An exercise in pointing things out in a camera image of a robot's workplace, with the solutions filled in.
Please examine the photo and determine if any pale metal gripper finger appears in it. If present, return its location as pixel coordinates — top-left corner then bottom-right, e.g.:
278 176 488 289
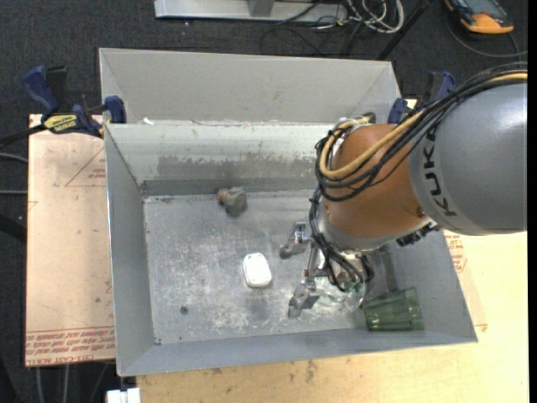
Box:
279 221 310 260
287 276 323 319

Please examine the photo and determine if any clear glass thing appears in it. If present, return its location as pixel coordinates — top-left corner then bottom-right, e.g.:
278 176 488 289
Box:
315 275 368 315

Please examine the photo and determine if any white rounded box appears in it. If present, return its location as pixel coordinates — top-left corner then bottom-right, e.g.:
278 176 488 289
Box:
242 252 274 290

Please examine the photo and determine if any grey and brown toy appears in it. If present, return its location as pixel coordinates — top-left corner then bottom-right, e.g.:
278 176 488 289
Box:
216 186 249 217

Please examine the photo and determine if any grey metal bin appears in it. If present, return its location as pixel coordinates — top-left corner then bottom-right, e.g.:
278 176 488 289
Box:
99 47 479 378

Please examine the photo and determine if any brown cardboard board red print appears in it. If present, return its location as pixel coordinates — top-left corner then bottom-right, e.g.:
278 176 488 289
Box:
24 113 490 369

